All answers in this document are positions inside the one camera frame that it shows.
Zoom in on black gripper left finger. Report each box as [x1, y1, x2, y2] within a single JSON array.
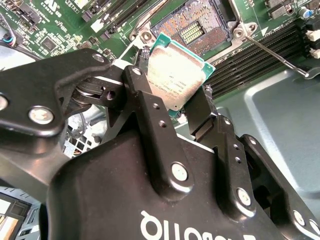
[[0, 46, 196, 200]]

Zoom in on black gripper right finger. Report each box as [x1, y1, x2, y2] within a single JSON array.
[[186, 84, 320, 240]]

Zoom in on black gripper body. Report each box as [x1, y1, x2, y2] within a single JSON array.
[[47, 131, 273, 240]]

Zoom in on silver CPU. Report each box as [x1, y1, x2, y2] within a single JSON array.
[[146, 32, 217, 118]]

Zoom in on thin metal locking lever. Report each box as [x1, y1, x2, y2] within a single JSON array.
[[244, 36, 311, 80]]

